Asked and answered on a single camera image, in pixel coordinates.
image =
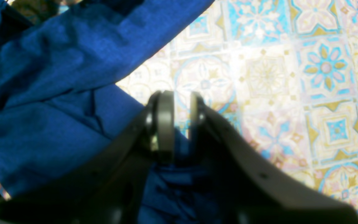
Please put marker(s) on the patterned tile tablecloth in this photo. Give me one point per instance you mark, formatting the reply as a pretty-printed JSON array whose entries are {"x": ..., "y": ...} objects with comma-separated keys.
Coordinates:
[{"x": 284, "y": 73}]

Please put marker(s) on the right gripper white left finger image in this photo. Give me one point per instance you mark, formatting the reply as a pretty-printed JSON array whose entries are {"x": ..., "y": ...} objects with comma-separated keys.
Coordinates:
[{"x": 109, "y": 188}]

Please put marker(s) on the blue long-sleeve T-shirt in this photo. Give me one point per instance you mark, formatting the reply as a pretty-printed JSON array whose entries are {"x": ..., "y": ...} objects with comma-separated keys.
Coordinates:
[{"x": 59, "y": 102}]

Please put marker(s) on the right gripper white right finger image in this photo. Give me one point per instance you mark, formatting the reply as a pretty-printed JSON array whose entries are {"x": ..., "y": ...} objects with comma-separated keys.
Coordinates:
[{"x": 248, "y": 188}]

